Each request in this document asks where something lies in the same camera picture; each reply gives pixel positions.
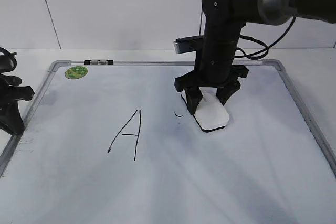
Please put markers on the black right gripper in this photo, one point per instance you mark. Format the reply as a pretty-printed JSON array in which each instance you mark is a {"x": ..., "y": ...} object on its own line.
[{"x": 213, "y": 67}]

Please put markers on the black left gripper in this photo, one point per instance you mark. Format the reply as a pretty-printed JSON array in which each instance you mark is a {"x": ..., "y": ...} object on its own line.
[{"x": 11, "y": 93}]

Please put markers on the white whiteboard eraser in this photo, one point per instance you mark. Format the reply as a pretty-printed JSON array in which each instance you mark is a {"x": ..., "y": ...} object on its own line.
[{"x": 210, "y": 114}]

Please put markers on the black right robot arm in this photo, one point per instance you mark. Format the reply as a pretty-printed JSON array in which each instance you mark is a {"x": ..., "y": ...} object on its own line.
[{"x": 226, "y": 18}]

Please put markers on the white aluminium-framed whiteboard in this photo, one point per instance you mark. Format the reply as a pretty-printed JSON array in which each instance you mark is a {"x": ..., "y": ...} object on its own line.
[{"x": 119, "y": 146}]

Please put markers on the black board hanger clip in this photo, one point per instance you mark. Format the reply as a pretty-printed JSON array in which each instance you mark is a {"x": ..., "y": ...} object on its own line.
[{"x": 98, "y": 62}]

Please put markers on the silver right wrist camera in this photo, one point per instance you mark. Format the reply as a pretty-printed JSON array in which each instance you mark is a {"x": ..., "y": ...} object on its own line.
[{"x": 188, "y": 44}]

